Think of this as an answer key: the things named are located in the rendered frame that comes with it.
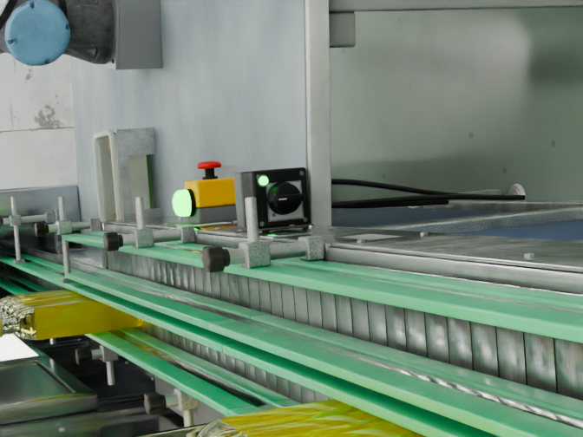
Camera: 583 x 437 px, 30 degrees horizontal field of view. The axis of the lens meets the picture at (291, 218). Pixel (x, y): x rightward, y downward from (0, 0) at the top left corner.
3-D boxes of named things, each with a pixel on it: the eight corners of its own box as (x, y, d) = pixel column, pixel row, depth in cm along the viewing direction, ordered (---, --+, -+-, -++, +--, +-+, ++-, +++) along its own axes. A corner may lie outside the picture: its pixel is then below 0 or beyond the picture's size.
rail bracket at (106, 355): (153, 375, 190) (76, 387, 184) (150, 336, 189) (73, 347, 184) (160, 379, 186) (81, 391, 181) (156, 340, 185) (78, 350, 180)
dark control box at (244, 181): (291, 223, 158) (237, 228, 155) (287, 167, 157) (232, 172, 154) (314, 224, 150) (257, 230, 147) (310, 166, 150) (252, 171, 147)
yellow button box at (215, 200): (229, 218, 183) (186, 223, 180) (225, 174, 183) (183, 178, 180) (243, 219, 177) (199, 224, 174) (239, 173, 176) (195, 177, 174)
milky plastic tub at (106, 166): (139, 232, 238) (100, 237, 235) (130, 131, 237) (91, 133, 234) (160, 235, 222) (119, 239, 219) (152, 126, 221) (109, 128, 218)
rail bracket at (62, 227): (101, 277, 217) (38, 284, 212) (94, 193, 216) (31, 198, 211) (105, 278, 214) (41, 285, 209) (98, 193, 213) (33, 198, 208)
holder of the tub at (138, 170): (143, 257, 239) (108, 260, 236) (133, 131, 237) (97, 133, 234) (165, 261, 223) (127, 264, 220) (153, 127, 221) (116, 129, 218)
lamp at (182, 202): (188, 216, 179) (171, 218, 178) (186, 188, 179) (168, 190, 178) (196, 216, 175) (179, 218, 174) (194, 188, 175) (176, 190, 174)
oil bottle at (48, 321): (134, 323, 197) (15, 339, 189) (132, 293, 197) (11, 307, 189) (142, 327, 192) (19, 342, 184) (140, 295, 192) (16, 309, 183)
